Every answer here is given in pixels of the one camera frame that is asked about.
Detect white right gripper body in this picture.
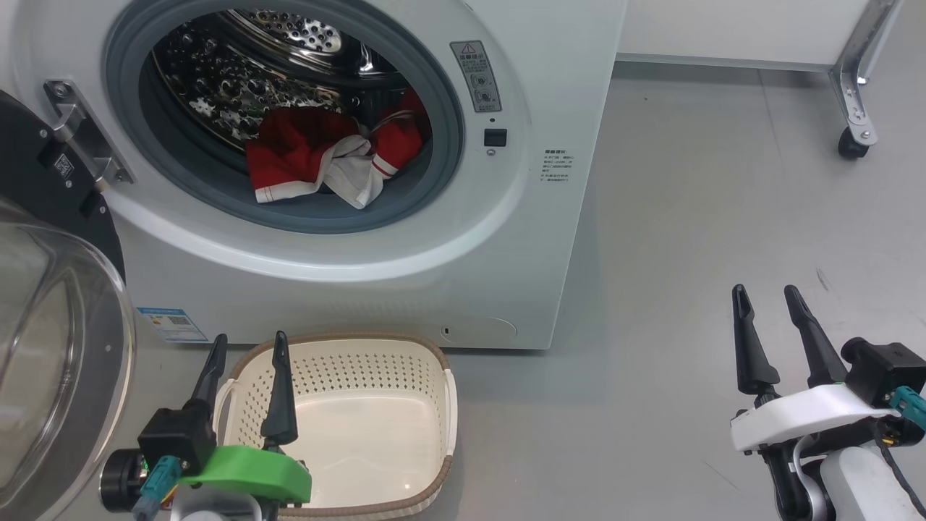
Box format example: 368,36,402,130
729,384,926,455

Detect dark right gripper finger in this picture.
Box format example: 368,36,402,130
731,284,781,397
784,284,849,389

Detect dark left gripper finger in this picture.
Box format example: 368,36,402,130
260,330,300,453
188,333,229,417

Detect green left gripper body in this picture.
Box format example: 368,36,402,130
100,445,313,516

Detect black glass washing machine door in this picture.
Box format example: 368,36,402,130
0,90,138,521

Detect red and white garment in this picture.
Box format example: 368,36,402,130
245,88,433,211

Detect cream perforated laundry basket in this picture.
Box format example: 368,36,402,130
212,332,459,521

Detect white washing machine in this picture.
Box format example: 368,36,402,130
0,0,630,352

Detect grey rubber door gasket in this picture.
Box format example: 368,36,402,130
103,0,465,235

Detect metal door hinge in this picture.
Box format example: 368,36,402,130
42,78,136,195

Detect steel washing machine drum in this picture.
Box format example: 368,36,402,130
150,7,435,156

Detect blue energy label sticker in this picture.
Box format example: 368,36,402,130
136,307,210,344

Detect black caster wheel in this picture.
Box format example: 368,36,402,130
837,127,872,161

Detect round drain filter cover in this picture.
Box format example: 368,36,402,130
440,314,519,347

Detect small printed text sticker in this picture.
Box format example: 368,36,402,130
539,149,577,186

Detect grey warning sticker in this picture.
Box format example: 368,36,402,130
449,39,503,114

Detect left camera cable teal plug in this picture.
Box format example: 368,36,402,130
130,454,183,521

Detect camera cable teal plug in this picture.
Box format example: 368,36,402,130
130,454,183,521
868,385,926,518

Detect right camera cable teal plug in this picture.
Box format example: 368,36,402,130
868,385,926,518

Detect metal cabinet leg bracket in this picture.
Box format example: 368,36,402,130
829,0,905,145

